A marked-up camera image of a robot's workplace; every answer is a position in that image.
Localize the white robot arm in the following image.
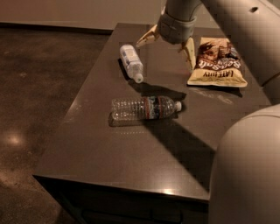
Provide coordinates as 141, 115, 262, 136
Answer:
137, 0, 280, 224

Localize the chips bag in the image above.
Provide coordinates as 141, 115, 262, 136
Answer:
187, 37, 248, 88

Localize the clear ribbed water bottle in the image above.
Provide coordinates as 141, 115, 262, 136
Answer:
111, 95, 182, 121

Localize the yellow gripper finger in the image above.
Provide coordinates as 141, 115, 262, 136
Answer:
136, 24, 160, 47
178, 37, 196, 70

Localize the blue plastic water bottle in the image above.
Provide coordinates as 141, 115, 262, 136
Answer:
120, 45, 144, 83

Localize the dark counter cabinet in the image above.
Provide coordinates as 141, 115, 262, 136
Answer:
35, 175, 209, 224

